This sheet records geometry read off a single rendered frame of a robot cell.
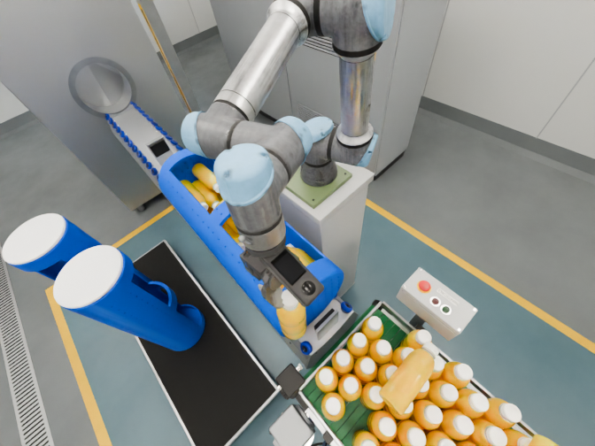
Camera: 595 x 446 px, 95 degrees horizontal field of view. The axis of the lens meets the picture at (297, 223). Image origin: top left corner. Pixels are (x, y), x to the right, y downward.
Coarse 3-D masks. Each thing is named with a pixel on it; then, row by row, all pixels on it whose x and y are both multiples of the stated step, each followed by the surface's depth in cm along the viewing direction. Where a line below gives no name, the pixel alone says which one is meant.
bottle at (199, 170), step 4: (196, 164) 128; (200, 164) 128; (192, 168) 128; (196, 168) 127; (200, 168) 126; (204, 168) 126; (192, 172) 128; (196, 172) 126; (200, 172) 125; (204, 172) 124; (208, 172) 124; (196, 176) 127; (200, 176) 124; (204, 176) 123; (208, 176) 122; (212, 176) 122; (200, 180) 125; (204, 180) 123; (208, 180) 121; (212, 180) 121; (204, 184) 124; (208, 184) 122; (212, 184) 121; (212, 188) 122
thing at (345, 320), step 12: (132, 108) 206; (120, 120) 197; (132, 120) 196; (144, 120) 194; (132, 132) 187; (144, 132) 186; (156, 132) 184; (144, 144) 177; (168, 144) 174; (132, 156) 185; (144, 168) 171; (324, 312) 103; (312, 324) 101; (336, 324) 100; (348, 324) 107; (312, 336) 99; (324, 336) 98; (336, 336) 105; (324, 348) 101; (300, 360) 102; (312, 360) 98
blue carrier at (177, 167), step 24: (168, 168) 116; (168, 192) 116; (192, 216) 105; (216, 216) 98; (216, 240) 96; (288, 240) 111; (240, 264) 89; (312, 264) 83; (336, 288) 95; (264, 312) 85; (312, 312) 91
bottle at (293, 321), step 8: (280, 312) 61; (288, 312) 60; (296, 312) 60; (304, 312) 62; (280, 320) 63; (288, 320) 61; (296, 320) 61; (304, 320) 65; (288, 328) 64; (296, 328) 65; (304, 328) 69; (288, 336) 70; (296, 336) 69
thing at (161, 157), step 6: (156, 138) 153; (162, 138) 154; (150, 144) 151; (156, 144) 152; (162, 144) 154; (150, 150) 154; (156, 150) 154; (162, 150) 156; (168, 150) 160; (156, 156) 155; (162, 156) 160; (168, 156) 162; (162, 162) 162
